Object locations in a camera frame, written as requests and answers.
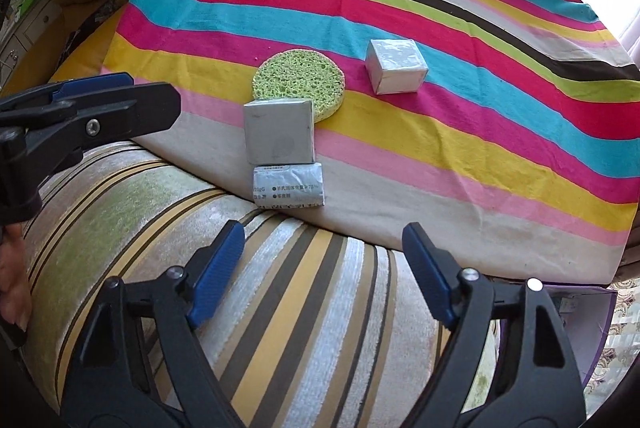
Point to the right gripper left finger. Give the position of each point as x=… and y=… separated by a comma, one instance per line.
x=137, y=361

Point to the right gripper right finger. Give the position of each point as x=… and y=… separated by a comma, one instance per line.
x=536, y=381

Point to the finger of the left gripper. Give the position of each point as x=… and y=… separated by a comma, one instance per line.
x=117, y=114
x=45, y=94

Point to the green round sponge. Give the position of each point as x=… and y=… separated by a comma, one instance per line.
x=302, y=74

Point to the small white cube box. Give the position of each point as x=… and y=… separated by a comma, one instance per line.
x=395, y=66

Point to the person left hand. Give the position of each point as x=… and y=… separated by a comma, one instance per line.
x=16, y=300

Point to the white drawer cabinet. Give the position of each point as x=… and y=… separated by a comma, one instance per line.
x=25, y=24

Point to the purple storage box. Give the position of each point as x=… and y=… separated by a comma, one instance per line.
x=586, y=313

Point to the white wrapped cube box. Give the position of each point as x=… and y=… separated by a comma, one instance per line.
x=279, y=131

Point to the small grey text box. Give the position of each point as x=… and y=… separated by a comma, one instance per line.
x=288, y=187

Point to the striped velvet cushion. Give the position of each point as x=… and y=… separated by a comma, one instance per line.
x=314, y=329

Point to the rainbow striped cloth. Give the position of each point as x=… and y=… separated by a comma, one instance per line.
x=508, y=128

